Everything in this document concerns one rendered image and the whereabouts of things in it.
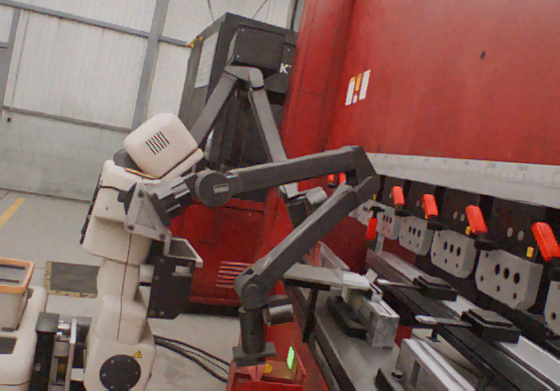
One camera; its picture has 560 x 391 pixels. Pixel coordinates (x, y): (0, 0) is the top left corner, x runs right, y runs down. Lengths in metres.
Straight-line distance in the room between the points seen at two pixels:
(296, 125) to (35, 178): 6.55
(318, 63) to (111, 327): 1.60
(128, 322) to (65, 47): 7.41
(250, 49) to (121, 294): 1.57
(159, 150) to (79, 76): 7.24
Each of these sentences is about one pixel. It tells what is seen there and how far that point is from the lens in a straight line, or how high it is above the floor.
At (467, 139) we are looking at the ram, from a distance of 1.07.
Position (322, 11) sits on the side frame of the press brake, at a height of 2.05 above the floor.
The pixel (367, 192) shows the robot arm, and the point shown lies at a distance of 1.22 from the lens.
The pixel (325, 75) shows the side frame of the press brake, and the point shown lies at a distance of 2.43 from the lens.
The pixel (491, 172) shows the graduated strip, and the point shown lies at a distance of 0.96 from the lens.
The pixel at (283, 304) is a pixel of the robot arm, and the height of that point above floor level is 0.99.
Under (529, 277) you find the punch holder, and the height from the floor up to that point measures 1.23.
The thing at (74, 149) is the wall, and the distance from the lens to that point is 8.44.
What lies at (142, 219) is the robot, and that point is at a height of 1.15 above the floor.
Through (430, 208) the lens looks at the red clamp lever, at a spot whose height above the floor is 1.29.
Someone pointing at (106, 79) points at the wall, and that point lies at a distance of 8.45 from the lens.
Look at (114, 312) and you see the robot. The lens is 1.29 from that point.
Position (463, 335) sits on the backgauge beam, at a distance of 1.53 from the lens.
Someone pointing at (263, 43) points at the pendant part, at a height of 1.87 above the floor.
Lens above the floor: 1.34
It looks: 3 degrees down
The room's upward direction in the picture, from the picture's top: 11 degrees clockwise
